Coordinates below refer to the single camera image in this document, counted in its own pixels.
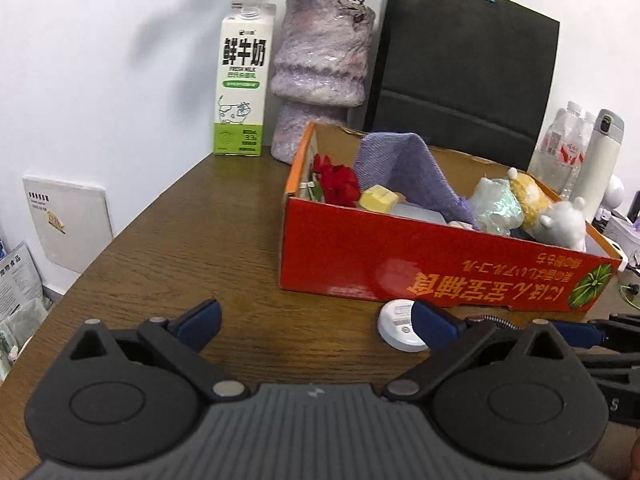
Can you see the purple ceramic vase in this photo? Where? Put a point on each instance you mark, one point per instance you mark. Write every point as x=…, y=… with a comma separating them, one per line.
x=320, y=69

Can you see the white and yellow plush sheep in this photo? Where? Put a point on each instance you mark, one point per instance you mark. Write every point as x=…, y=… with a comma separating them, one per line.
x=559, y=224

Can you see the green black neckband earphones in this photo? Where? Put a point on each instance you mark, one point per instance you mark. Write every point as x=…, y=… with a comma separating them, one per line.
x=629, y=293

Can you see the white round lid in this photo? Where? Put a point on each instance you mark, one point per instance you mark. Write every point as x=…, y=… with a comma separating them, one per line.
x=395, y=327

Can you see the cream yellow plug adapter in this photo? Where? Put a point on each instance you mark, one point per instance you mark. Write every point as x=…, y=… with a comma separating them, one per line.
x=380, y=199

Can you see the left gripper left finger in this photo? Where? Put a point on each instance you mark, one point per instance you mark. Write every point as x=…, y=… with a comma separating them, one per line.
x=178, y=343

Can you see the plastic water bottle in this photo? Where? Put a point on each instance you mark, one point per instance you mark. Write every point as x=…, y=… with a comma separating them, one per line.
x=574, y=149
x=548, y=165

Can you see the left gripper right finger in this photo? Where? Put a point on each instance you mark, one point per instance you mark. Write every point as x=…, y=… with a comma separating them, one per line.
x=453, y=344

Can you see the left plastic water bottle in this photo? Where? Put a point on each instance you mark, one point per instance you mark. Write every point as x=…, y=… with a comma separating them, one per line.
x=548, y=165

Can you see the black paper shopping bag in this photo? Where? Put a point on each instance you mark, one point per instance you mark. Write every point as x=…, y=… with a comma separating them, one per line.
x=470, y=75

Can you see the red artificial rose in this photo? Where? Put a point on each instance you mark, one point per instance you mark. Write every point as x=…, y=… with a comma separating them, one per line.
x=338, y=184

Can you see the white wall panel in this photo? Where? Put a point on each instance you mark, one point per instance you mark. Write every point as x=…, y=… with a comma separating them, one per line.
x=71, y=220

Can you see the iridescent plastic bag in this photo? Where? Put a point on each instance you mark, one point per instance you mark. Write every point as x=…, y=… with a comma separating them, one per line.
x=496, y=209

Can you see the right plastic water bottle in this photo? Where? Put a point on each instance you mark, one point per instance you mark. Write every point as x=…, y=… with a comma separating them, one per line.
x=574, y=149

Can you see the white thermos bottle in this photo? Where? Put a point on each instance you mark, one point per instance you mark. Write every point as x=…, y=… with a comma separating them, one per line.
x=600, y=160

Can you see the red pumpkin cardboard box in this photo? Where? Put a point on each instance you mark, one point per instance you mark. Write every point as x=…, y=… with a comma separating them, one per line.
x=353, y=253

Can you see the white green milk carton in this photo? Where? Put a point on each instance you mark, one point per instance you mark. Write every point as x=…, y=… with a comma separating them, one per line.
x=246, y=39

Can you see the purple knitted pouch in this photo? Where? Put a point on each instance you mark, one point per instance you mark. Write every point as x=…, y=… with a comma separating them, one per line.
x=402, y=162

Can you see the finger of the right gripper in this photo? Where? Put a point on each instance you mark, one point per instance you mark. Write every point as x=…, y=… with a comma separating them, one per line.
x=579, y=335

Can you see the white round speaker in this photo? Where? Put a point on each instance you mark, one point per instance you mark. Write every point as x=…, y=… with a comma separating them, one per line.
x=613, y=197

